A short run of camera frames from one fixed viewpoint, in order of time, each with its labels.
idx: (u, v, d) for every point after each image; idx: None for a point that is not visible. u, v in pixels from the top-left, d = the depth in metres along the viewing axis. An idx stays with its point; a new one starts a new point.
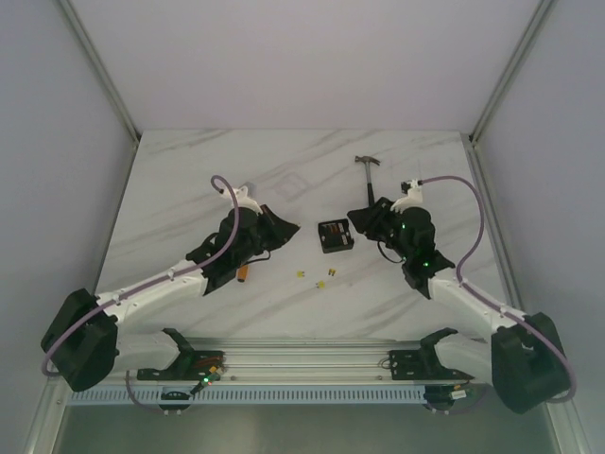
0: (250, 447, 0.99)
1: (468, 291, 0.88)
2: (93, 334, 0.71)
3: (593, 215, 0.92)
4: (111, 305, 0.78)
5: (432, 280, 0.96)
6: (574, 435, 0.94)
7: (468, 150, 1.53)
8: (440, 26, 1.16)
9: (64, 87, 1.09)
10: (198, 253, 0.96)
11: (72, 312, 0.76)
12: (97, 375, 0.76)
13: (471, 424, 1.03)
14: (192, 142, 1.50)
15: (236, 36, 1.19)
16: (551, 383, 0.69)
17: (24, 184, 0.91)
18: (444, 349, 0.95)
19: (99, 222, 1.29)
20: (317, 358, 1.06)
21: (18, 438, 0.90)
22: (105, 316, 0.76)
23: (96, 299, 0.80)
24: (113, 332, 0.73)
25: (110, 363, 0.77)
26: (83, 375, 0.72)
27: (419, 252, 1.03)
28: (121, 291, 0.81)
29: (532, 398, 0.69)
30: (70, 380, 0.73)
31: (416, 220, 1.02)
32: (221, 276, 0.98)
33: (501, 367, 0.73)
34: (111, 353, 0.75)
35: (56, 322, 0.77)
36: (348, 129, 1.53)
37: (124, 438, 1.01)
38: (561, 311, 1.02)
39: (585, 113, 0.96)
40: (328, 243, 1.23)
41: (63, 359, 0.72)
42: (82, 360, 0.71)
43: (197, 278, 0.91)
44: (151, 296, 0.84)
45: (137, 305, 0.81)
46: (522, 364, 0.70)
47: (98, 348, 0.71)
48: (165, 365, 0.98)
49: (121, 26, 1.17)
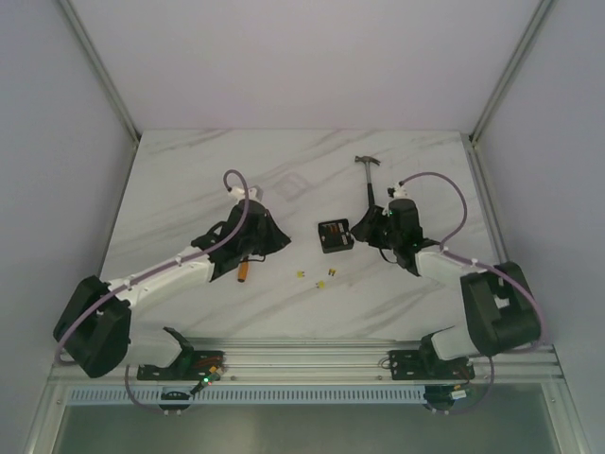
0: (250, 447, 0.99)
1: (445, 255, 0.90)
2: (106, 319, 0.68)
3: (593, 215, 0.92)
4: (121, 290, 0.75)
5: (418, 253, 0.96)
6: (574, 434, 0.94)
7: (468, 150, 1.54)
8: (440, 26, 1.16)
9: (63, 86, 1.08)
10: (204, 239, 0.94)
11: (83, 301, 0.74)
12: (113, 363, 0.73)
13: (471, 424, 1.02)
14: (192, 142, 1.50)
15: (236, 36, 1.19)
16: (519, 329, 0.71)
17: (24, 184, 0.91)
18: (437, 340, 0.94)
19: (98, 221, 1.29)
20: (317, 358, 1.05)
21: (18, 438, 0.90)
22: (117, 300, 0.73)
23: (108, 286, 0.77)
24: (127, 316, 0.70)
25: (125, 350, 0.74)
26: (98, 361, 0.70)
27: (406, 234, 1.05)
28: (131, 276, 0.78)
29: (499, 343, 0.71)
30: (86, 368, 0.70)
31: (399, 205, 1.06)
32: (228, 262, 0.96)
33: (470, 310, 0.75)
34: (126, 338, 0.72)
35: (68, 309, 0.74)
36: (348, 129, 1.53)
37: (125, 438, 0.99)
38: (561, 311, 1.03)
39: (585, 113, 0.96)
40: (327, 244, 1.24)
41: (77, 347, 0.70)
42: (97, 346, 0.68)
43: (202, 264, 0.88)
44: (162, 281, 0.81)
45: (147, 290, 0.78)
46: (491, 307, 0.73)
47: (112, 332, 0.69)
48: (168, 362, 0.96)
49: (121, 26, 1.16)
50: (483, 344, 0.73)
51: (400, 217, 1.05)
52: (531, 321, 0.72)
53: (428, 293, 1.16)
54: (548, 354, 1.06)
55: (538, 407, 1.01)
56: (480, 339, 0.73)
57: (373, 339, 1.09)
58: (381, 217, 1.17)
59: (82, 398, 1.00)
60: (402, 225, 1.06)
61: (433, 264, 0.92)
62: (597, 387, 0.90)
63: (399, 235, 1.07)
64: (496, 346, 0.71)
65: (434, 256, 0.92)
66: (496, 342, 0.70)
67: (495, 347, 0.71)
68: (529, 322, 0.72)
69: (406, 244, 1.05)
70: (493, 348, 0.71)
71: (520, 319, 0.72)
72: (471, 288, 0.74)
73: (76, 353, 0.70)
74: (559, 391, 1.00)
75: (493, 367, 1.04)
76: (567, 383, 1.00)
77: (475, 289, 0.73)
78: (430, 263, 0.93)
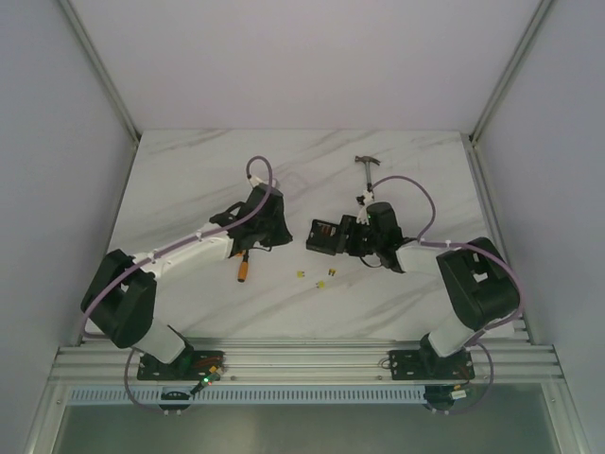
0: (250, 447, 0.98)
1: (422, 244, 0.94)
2: (132, 290, 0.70)
3: (594, 215, 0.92)
4: (146, 262, 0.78)
5: (398, 251, 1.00)
6: (574, 434, 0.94)
7: (468, 150, 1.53)
8: (440, 26, 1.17)
9: (63, 84, 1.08)
10: (223, 217, 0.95)
11: (109, 272, 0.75)
12: (137, 335, 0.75)
13: (472, 424, 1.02)
14: (192, 142, 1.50)
15: (236, 35, 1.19)
16: (499, 297, 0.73)
17: (23, 185, 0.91)
18: (437, 337, 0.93)
19: (98, 220, 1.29)
20: (317, 358, 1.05)
21: (18, 438, 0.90)
22: (142, 272, 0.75)
23: (132, 259, 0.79)
24: (152, 286, 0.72)
25: (148, 323, 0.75)
26: (125, 331, 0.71)
27: (387, 235, 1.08)
28: (155, 251, 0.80)
29: (484, 314, 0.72)
30: (114, 339, 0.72)
31: (375, 207, 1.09)
32: (247, 238, 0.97)
33: (452, 287, 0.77)
34: (150, 308, 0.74)
35: (95, 282, 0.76)
36: (348, 129, 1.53)
37: (124, 438, 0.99)
38: (563, 310, 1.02)
39: (586, 113, 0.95)
40: (313, 242, 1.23)
41: (105, 319, 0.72)
42: (125, 317, 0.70)
43: (222, 239, 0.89)
44: (183, 255, 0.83)
45: (170, 264, 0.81)
46: (470, 281, 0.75)
47: (139, 304, 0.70)
48: (169, 361, 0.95)
49: (121, 24, 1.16)
50: (469, 319, 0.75)
51: (378, 219, 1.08)
52: (510, 288, 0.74)
53: (428, 293, 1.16)
54: (548, 354, 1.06)
55: (538, 407, 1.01)
56: (465, 314, 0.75)
57: (372, 339, 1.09)
58: (357, 226, 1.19)
59: (82, 398, 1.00)
60: (382, 228, 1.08)
61: (411, 255, 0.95)
62: (597, 387, 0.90)
63: (380, 237, 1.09)
64: (481, 317, 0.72)
65: (409, 247, 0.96)
66: (480, 313, 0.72)
67: (480, 318, 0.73)
68: (509, 290, 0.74)
69: (388, 244, 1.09)
70: (478, 320, 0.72)
71: (499, 288, 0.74)
72: (448, 265, 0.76)
73: (102, 324, 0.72)
74: (559, 391, 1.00)
75: (493, 368, 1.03)
76: (567, 383, 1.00)
77: (452, 265, 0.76)
78: (409, 254, 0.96)
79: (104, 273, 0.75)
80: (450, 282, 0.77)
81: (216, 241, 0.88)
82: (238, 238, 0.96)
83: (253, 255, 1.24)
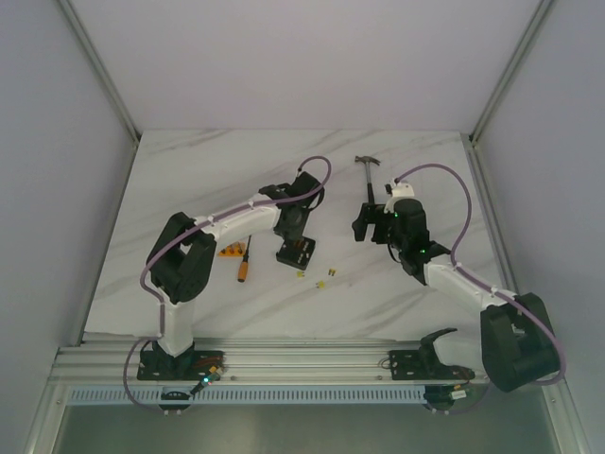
0: (250, 447, 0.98)
1: (457, 269, 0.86)
2: (195, 252, 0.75)
3: (595, 212, 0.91)
4: (205, 225, 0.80)
5: (427, 267, 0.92)
6: (575, 435, 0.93)
7: (468, 150, 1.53)
8: (441, 25, 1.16)
9: (64, 83, 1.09)
10: (272, 188, 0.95)
11: (174, 232, 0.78)
12: (193, 291, 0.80)
13: (471, 424, 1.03)
14: (192, 142, 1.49)
15: (235, 36, 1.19)
16: (536, 362, 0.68)
17: (25, 184, 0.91)
18: (444, 345, 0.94)
19: (97, 220, 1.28)
20: (317, 358, 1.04)
21: (18, 438, 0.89)
22: (203, 234, 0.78)
23: (193, 221, 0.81)
24: (213, 246, 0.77)
25: (204, 280, 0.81)
26: (187, 285, 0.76)
27: (413, 237, 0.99)
28: (214, 214, 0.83)
29: (517, 378, 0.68)
30: (172, 291, 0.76)
31: (406, 207, 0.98)
32: (292, 212, 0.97)
33: (491, 343, 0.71)
34: (209, 266, 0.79)
35: (159, 240, 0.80)
36: (349, 129, 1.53)
37: (125, 438, 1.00)
38: (561, 309, 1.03)
39: (585, 112, 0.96)
40: (284, 253, 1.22)
41: (167, 274, 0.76)
42: (187, 270, 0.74)
43: (271, 210, 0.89)
44: (239, 222, 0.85)
45: (227, 228, 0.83)
46: (511, 343, 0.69)
47: (200, 261, 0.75)
48: (185, 348, 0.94)
49: (121, 25, 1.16)
50: (501, 377, 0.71)
51: (406, 220, 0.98)
52: (548, 356, 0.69)
53: (428, 293, 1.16)
54: None
55: (538, 407, 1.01)
56: (498, 372, 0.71)
57: (373, 339, 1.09)
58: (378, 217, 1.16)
59: (82, 398, 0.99)
60: (408, 230, 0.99)
61: (444, 279, 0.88)
62: (596, 385, 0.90)
63: (406, 238, 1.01)
64: (513, 379, 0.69)
65: (442, 270, 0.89)
66: (513, 376, 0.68)
67: (511, 380, 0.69)
68: (545, 355, 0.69)
69: (413, 247, 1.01)
70: (511, 382, 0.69)
71: (539, 354, 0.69)
72: (491, 323, 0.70)
73: (164, 280, 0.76)
74: (559, 391, 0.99)
75: None
76: (567, 383, 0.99)
77: (492, 323, 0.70)
78: (441, 278, 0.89)
79: (168, 233, 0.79)
80: (489, 340, 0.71)
81: (267, 212, 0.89)
82: (285, 211, 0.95)
83: (254, 255, 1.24)
